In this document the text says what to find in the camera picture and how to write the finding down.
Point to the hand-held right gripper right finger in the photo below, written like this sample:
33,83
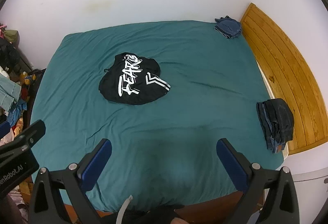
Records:
230,162

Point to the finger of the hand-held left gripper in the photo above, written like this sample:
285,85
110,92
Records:
30,134

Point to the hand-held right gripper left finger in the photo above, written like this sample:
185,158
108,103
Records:
100,160

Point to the black shorts with white print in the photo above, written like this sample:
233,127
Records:
110,85

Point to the pile of mixed clothes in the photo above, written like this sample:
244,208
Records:
10,91

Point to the stack of dark jeans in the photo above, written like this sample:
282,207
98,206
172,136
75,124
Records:
278,121

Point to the dark cloth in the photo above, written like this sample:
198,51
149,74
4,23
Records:
158,215

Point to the wooden headboard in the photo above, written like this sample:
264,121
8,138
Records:
281,60

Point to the folded blue jeans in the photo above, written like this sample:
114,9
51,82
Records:
228,28

